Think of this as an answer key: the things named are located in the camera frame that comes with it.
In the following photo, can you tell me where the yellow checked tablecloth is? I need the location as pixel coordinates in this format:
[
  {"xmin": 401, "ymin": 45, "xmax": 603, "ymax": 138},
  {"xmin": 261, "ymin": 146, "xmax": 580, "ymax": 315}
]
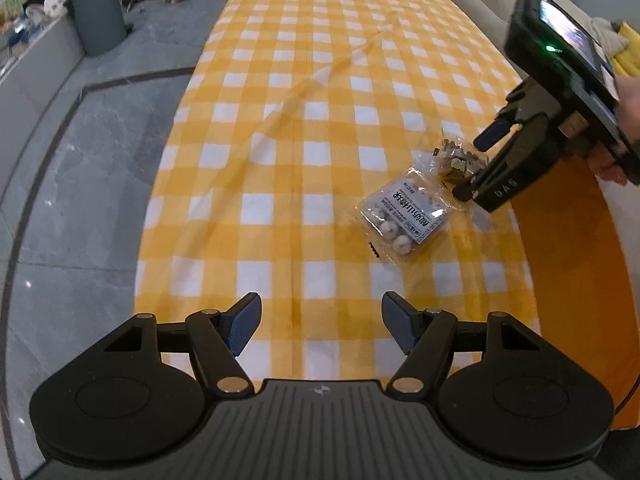
[{"xmin": 132, "ymin": 0, "xmax": 543, "ymax": 396}]

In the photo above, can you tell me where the beige cushion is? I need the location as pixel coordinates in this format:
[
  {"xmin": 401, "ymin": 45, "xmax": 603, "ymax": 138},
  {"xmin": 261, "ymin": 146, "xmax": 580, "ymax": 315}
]
[{"xmin": 590, "ymin": 15, "xmax": 626, "ymax": 53}]

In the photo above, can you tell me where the yellow blanket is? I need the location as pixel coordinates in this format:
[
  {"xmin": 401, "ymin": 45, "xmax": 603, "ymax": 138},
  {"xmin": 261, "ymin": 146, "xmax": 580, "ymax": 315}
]
[{"xmin": 610, "ymin": 20, "xmax": 640, "ymax": 81}]

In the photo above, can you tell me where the small clear dark-bits packet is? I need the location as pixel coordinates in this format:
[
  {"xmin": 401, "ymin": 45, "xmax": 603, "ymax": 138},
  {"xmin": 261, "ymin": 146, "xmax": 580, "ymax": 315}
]
[{"xmin": 432, "ymin": 132, "xmax": 491, "ymax": 188}]

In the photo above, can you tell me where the orange cardboard box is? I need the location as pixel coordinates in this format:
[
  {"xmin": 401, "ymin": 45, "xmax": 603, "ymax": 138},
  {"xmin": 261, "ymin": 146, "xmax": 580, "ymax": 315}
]
[{"xmin": 512, "ymin": 157, "xmax": 633, "ymax": 433}]

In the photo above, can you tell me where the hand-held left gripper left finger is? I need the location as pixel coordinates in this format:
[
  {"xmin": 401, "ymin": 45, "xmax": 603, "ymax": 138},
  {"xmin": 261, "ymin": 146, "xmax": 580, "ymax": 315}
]
[{"xmin": 102, "ymin": 292, "xmax": 262, "ymax": 394}]

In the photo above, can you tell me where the person's right hand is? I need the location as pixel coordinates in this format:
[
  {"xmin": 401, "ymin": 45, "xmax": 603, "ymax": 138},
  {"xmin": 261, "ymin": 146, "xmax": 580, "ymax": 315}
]
[{"xmin": 587, "ymin": 76, "xmax": 640, "ymax": 185}]

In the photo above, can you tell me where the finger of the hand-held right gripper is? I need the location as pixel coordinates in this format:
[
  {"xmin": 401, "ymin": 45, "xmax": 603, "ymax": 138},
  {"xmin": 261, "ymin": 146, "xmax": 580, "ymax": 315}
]
[
  {"xmin": 452, "ymin": 112, "xmax": 556, "ymax": 213},
  {"xmin": 474, "ymin": 102, "xmax": 526, "ymax": 151}
]

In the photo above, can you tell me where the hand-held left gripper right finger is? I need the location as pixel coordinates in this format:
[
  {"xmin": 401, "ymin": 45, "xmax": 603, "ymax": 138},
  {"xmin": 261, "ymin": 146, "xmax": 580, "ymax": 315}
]
[{"xmin": 381, "ymin": 291, "xmax": 541, "ymax": 394}]

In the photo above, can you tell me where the clear white-ball snack packet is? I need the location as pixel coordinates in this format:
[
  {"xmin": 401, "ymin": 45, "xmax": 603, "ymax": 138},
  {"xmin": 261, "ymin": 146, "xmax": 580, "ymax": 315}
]
[{"xmin": 356, "ymin": 165, "xmax": 453, "ymax": 263}]

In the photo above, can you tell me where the grey low cabinet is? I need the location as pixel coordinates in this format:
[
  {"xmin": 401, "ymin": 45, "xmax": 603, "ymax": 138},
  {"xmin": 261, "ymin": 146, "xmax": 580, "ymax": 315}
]
[{"xmin": 0, "ymin": 7, "xmax": 86, "ymax": 196}]

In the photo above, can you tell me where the grey trash bin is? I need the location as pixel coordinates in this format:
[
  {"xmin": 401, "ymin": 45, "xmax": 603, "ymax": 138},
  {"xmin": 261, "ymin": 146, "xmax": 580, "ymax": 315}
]
[{"xmin": 65, "ymin": 0, "xmax": 128, "ymax": 57}]

